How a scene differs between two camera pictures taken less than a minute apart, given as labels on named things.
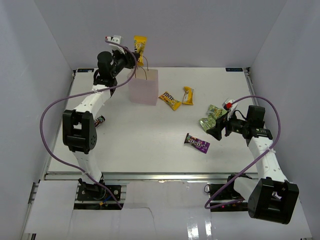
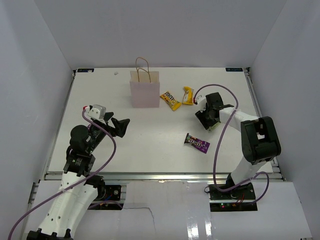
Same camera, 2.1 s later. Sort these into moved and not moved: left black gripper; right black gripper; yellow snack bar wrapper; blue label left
Moved: right black gripper; left black gripper
Not moved: blue label left; yellow snack bar wrapper
